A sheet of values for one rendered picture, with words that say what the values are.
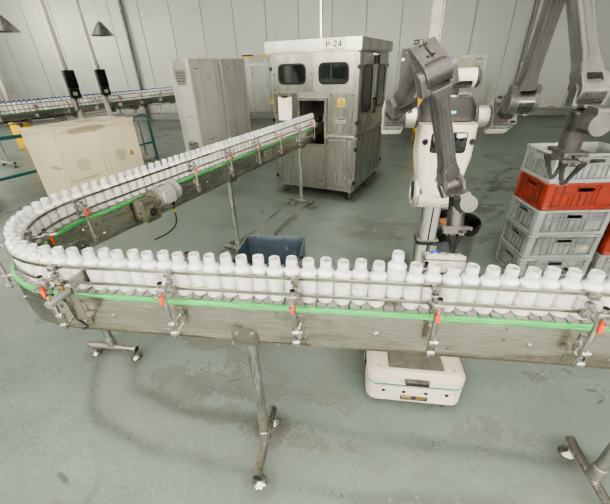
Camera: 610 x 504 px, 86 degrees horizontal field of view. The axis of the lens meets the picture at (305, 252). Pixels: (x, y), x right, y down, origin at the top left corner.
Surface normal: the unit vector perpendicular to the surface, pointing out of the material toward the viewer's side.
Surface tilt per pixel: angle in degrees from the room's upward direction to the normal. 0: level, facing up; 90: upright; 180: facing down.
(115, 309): 90
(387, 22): 90
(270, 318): 90
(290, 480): 0
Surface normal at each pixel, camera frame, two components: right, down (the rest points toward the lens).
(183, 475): -0.03, -0.87
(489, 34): -0.13, 0.50
